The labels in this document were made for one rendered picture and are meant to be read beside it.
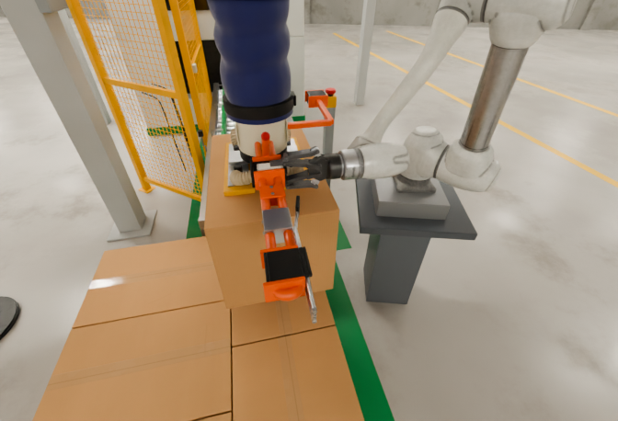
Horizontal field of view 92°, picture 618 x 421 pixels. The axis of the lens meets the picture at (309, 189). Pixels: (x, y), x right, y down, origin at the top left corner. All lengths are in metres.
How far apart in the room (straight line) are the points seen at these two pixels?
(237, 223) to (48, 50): 1.55
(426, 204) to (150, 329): 1.22
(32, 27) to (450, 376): 2.71
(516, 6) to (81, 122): 2.13
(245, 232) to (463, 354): 1.46
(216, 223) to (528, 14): 1.00
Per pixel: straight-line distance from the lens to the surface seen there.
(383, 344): 1.89
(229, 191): 0.98
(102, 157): 2.33
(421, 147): 1.34
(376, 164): 0.86
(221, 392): 1.21
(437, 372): 1.91
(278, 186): 0.76
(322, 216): 0.91
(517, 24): 1.06
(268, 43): 0.88
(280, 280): 0.54
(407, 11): 12.33
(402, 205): 1.38
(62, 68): 2.15
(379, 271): 1.77
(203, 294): 1.41
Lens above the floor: 1.66
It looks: 37 degrees down
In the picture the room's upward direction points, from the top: 1 degrees clockwise
